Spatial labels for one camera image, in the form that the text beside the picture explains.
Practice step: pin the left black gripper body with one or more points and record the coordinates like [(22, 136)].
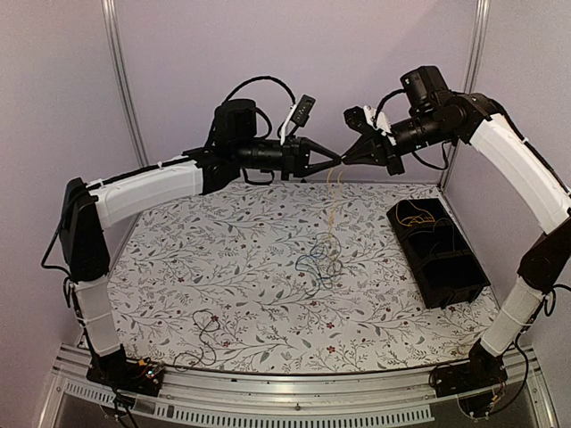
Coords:
[(291, 157)]

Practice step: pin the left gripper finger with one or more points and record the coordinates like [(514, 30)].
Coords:
[(322, 150), (324, 165)]

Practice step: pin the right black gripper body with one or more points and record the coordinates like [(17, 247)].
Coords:
[(393, 162)]

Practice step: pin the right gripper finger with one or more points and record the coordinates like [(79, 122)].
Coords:
[(367, 159), (365, 144)]

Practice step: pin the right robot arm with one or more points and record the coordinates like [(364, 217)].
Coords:
[(424, 111)]

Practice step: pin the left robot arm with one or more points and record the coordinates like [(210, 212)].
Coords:
[(233, 145)]

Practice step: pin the floral table mat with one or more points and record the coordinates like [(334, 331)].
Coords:
[(287, 279)]

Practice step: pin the black plastic bin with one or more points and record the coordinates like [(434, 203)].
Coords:
[(444, 267)]

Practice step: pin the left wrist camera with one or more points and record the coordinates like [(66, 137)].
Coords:
[(302, 111)]

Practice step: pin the right aluminium frame post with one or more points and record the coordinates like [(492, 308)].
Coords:
[(475, 54)]

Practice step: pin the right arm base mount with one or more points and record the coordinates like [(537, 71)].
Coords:
[(485, 379)]

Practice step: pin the aluminium front rail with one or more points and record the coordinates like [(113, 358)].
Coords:
[(199, 398)]

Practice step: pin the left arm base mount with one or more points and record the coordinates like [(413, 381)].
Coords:
[(119, 372)]

